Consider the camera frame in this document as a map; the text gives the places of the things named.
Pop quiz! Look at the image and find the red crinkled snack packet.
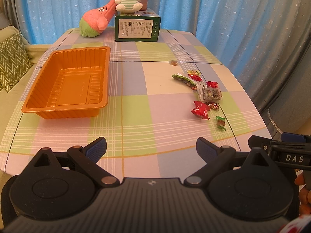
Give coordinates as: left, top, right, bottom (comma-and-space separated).
191, 101, 210, 120

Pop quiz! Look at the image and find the light green sofa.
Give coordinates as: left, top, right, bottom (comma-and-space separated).
0, 25, 53, 233

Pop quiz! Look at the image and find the yellow green candy packet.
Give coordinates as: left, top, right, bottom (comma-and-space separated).
187, 70, 200, 76

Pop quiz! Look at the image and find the small red candy packet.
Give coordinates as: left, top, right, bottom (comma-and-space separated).
188, 74, 202, 82

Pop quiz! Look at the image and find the clear grey snack pack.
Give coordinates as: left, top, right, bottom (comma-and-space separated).
197, 85, 222, 103

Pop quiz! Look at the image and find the green carton box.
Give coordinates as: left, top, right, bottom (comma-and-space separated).
114, 9, 161, 42

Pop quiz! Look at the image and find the green zigzag cushion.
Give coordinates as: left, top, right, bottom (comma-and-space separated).
0, 33, 33, 93

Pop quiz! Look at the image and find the checkered tablecloth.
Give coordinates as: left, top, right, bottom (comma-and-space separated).
1, 28, 270, 179

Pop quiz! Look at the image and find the blue star curtain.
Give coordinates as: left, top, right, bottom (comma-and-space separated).
0, 0, 311, 112

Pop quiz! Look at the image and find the dark red foil candy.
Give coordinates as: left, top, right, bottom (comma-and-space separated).
207, 102, 219, 110

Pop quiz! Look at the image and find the green white snack bag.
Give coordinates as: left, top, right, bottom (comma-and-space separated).
172, 73, 197, 90

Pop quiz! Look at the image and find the pink starfish plush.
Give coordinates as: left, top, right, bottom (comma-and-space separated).
79, 0, 116, 37

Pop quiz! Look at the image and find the green brown candy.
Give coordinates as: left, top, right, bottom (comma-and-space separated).
216, 116, 226, 131

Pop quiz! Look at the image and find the small brown candy cube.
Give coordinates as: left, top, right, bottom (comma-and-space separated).
169, 60, 178, 66

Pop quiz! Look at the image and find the right hand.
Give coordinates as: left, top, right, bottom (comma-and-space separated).
295, 173, 311, 215

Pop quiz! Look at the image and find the grey lace-trim fabric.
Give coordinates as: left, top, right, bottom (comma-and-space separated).
263, 87, 310, 140

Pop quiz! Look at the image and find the orange plastic tray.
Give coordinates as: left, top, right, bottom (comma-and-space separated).
22, 46, 111, 119

